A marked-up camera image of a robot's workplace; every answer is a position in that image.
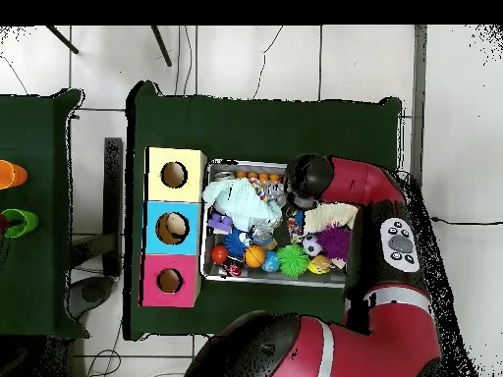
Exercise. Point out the mint knitted cloth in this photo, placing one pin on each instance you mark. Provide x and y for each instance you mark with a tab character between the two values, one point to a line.
239	204

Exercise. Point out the orange toy basketball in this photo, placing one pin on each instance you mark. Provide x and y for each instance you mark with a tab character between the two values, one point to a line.
254	256

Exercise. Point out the cream knitted cloth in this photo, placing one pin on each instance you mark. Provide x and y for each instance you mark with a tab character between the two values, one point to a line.
330	218

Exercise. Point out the green plastic cup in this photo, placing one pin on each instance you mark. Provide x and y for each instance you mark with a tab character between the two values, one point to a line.
23	224

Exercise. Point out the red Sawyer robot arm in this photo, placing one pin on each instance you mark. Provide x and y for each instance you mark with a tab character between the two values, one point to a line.
353	180

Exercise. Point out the wooden box with three holes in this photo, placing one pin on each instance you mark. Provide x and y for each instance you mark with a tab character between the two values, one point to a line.
192	188

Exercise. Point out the purple toy block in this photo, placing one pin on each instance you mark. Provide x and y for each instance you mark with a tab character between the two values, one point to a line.
220	223

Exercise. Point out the blue spiky ball with eyes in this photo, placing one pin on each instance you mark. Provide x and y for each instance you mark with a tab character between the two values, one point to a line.
235	243

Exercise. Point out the red ball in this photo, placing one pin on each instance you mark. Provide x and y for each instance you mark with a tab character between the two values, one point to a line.
219	254

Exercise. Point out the globe print ball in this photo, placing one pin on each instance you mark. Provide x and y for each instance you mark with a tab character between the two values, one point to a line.
270	262

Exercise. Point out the green spiky ball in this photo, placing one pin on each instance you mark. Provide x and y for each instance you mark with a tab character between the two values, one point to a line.
292	260

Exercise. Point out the toy soccer ball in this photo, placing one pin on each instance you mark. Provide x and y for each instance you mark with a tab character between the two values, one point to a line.
311	244

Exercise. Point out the purple spiky ball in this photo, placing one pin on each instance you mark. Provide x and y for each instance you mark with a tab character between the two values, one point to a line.
335	241

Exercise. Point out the black tripod leg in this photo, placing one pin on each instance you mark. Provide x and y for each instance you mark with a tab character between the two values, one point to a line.
162	46
63	39

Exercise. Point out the dark green side table cloth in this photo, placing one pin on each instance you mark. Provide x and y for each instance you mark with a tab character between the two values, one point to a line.
31	275

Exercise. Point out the orange plastic cup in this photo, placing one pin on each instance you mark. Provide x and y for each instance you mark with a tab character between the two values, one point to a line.
11	174

